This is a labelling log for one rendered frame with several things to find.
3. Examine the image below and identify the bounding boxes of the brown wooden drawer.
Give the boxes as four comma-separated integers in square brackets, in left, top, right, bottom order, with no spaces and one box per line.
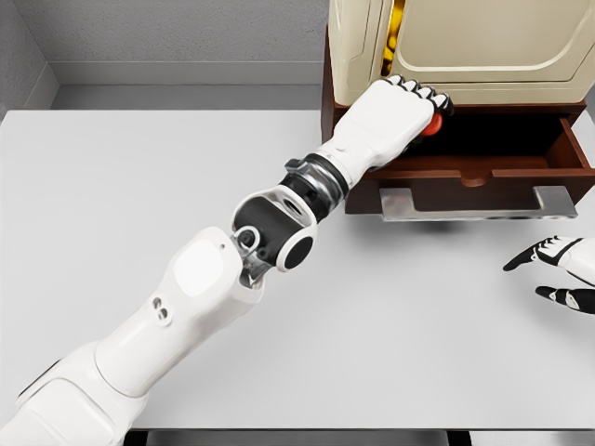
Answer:
[343,113,595,217]

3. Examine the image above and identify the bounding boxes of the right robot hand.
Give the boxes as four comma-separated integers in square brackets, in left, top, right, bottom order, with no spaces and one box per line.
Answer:
[503,235,595,319]

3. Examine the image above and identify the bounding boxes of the cream box door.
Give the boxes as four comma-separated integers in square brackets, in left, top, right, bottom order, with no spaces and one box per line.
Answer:
[370,0,595,102]

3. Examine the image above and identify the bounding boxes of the cream box with gold interior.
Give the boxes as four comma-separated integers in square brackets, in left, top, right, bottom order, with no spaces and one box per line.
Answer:
[328,0,404,106]

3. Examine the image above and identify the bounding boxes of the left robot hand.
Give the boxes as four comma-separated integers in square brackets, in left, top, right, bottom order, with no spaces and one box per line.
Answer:
[332,73,456,174]

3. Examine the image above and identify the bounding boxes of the silver drawer handle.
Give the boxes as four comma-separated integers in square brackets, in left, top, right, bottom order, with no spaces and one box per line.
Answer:
[378,185,579,222]

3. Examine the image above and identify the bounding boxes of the red round switch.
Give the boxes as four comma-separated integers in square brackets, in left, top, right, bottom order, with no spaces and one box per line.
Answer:
[420,112,445,138]

